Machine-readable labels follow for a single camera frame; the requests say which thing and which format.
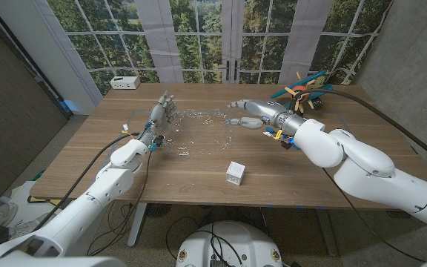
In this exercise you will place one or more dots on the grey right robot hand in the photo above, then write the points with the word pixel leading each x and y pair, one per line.
pixel 269 109

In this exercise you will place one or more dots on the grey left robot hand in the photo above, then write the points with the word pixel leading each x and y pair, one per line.
pixel 159 115

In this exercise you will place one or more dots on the clear plastic wrap sheet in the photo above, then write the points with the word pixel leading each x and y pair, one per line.
pixel 198 130

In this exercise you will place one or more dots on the white cube package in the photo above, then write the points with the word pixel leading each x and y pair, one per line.
pixel 235 173

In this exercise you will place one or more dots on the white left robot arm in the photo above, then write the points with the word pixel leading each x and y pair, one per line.
pixel 109 181

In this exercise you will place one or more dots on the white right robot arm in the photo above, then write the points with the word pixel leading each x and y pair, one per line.
pixel 365 163

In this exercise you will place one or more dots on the teal wooden toy airplane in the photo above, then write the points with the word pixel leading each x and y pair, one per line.
pixel 315 76

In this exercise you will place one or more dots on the white power box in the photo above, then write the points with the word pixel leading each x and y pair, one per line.
pixel 124 82

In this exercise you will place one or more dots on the printed window forest backdrop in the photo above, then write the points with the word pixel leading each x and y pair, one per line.
pixel 198 37

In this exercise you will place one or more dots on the black round fan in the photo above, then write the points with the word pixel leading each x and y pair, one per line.
pixel 158 209

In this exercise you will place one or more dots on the grey table leg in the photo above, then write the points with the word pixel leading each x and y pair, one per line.
pixel 327 233
pixel 137 226

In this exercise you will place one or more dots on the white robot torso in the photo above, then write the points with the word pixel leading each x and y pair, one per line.
pixel 232 244

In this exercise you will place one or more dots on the dark brown door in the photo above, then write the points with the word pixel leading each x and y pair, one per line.
pixel 13 111

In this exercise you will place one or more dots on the white flat floor panel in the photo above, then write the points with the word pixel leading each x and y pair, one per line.
pixel 24 196

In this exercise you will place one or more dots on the white shoe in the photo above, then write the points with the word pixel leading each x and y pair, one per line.
pixel 2 215

